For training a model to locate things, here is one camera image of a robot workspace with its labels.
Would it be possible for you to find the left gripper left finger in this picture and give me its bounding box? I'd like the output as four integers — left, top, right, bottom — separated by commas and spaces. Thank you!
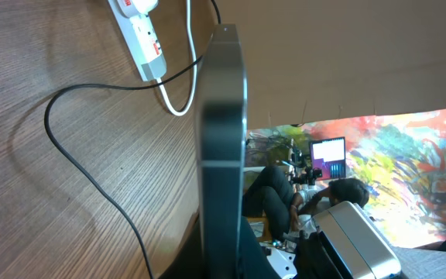
159, 216, 208, 279

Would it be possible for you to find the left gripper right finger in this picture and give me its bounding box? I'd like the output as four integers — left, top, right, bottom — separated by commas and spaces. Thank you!
239, 216, 280, 279

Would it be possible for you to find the smartphone with blue screen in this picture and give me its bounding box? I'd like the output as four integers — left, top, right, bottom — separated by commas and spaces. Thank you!
195, 24, 247, 278

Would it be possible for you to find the black USB charging cable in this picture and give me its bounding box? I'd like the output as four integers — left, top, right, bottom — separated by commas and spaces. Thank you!
43, 0, 222, 279

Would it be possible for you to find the white charger plug adapter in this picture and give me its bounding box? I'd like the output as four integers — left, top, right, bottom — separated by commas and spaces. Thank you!
117, 0, 158, 18

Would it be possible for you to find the person in dark clothes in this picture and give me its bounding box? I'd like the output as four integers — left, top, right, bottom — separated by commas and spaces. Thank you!
242, 166, 369, 241

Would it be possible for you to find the laptop with lit screen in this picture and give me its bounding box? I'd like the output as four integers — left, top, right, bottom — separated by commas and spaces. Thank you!
309, 137, 346, 180

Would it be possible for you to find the white power strip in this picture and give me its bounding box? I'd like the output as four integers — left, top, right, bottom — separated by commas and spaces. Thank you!
108, 0, 167, 81

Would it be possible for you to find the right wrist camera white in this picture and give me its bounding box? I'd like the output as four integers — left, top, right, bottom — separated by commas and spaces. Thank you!
313, 201, 402, 279

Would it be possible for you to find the white power strip cord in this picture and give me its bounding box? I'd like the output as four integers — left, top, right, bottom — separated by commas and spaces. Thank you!
156, 0, 198, 117

